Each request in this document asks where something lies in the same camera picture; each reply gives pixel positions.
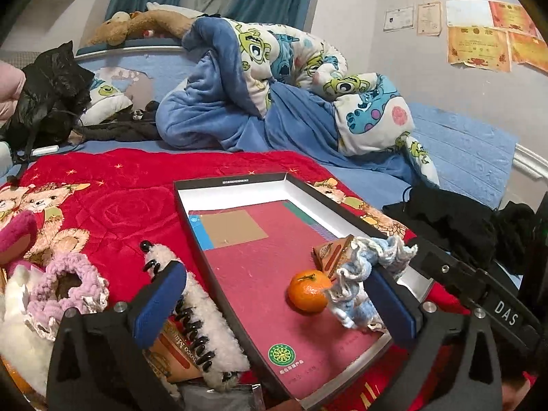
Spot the clear plastic bag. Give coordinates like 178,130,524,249
177,383,266,411

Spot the pink quilt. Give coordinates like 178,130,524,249
0,62,26,127

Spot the small monster print pillow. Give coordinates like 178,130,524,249
79,73,134,127

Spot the red orange certificate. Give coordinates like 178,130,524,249
488,0,539,37

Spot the blue white crochet scrunchie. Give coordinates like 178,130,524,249
324,263,379,331

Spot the cream crochet scrunchie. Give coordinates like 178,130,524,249
357,235,419,275

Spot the cream plush toy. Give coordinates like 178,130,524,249
0,265,56,399

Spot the small white certificate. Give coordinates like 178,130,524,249
382,5,415,33

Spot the blue monster print blanket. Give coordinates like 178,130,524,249
155,17,441,189

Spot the black clothing pile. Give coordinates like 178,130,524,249
382,183,538,275

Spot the black garment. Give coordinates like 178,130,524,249
77,100,163,143

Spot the pale pink certificate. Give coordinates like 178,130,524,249
417,2,443,37

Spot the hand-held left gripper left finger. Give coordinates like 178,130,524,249
45,260,188,411

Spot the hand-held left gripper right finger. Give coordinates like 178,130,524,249
363,261,503,411

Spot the blue bed headboard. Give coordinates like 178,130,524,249
76,36,193,108

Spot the brown teddy bear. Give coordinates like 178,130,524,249
88,6,206,48

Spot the white paper sheet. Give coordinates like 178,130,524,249
445,0,493,28

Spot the white fuzzy hair clip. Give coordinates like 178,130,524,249
140,240,251,392

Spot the black cardboard box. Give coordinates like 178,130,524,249
173,172,435,410

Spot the orange snack packet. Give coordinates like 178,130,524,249
143,319,206,384
312,235,360,281

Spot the purple crochet scrunchie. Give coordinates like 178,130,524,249
28,252,110,340

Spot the black puffer jacket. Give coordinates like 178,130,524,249
0,40,96,159

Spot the magenta plush toy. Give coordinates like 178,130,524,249
0,210,39,266

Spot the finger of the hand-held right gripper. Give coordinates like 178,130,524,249
409,242,491,299

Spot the yellow certificate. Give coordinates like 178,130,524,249
447,26,512,73
507,30,548,73

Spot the red printed blanket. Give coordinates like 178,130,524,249
0,148,472,411

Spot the white soft toy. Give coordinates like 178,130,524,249
146,2,206,20

